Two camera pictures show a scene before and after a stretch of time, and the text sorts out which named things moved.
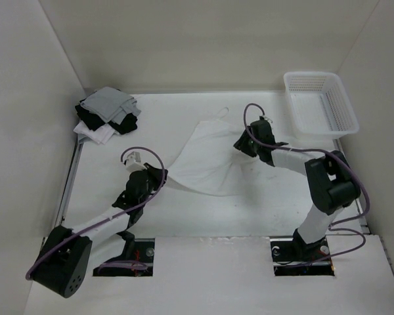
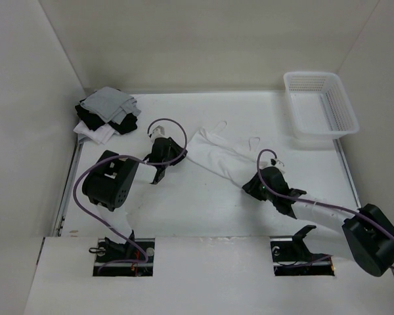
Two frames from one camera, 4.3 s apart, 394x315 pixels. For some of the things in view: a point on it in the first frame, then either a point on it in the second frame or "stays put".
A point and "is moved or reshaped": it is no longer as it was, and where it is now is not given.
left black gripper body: [146, 195] to [167, 159]
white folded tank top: [102, 135] stays put
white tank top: [210, 163] is moved or reshaped
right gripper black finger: [246, 144] to [256, 188]
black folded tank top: [126, 123] stays put
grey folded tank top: [111, 105] stays put
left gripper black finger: [155, 177] to [172, 150]
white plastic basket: [320, 105] stays put
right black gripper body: [258, 145] to [273, 197]
